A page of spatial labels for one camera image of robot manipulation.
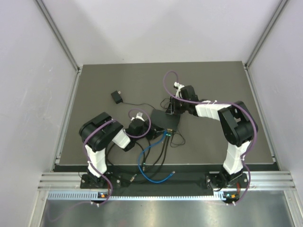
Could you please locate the left aluminium frame post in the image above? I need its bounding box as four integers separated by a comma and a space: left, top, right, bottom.
34, 0, 80, 72

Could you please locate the grey slotted cable duct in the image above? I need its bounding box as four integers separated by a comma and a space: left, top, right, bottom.
47, 191, 236, 201

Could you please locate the black power adapter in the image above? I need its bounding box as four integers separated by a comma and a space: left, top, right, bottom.
111, 90, 123, 104

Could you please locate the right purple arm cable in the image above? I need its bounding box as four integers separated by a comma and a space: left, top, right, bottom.
163, 70, 258, 206

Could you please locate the front aluminium frame rail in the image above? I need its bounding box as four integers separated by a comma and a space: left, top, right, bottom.
38, 171, 295, 191

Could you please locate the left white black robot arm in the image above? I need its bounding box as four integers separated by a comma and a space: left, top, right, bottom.
79, 112, 152, 188

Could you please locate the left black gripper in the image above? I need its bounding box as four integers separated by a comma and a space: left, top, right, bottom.
134, 118, 165, 140

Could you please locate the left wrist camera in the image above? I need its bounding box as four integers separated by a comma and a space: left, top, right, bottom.
126, 112, 145, 137

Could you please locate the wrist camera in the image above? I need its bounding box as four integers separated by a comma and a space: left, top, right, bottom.
126, 112, 145, 137
180, 85, 199, 102

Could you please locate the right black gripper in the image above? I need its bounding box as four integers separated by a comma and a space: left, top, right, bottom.
166, 96, 189, 115

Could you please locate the thin black power cord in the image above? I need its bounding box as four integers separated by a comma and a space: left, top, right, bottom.
122, 98, 186, 148

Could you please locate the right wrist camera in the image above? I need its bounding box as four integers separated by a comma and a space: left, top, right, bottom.
180, 85, 199, 102

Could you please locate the right aluminium frame post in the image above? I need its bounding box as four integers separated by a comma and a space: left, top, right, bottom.
243, 0, 289, 70

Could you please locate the blue ethernet cable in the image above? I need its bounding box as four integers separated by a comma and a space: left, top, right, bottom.
137, 133, 176, 184

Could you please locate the black network switch box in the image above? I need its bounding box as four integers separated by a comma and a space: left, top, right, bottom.
151, 109, 180, 131

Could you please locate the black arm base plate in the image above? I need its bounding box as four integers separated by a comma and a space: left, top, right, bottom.
80, 172, 250, 190

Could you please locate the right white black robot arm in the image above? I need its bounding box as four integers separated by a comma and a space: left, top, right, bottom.
167, 97, 258, 187

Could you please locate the aluminium frame post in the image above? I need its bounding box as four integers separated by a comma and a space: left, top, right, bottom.
34, 0, 80, 72
243, 0, 289, 70

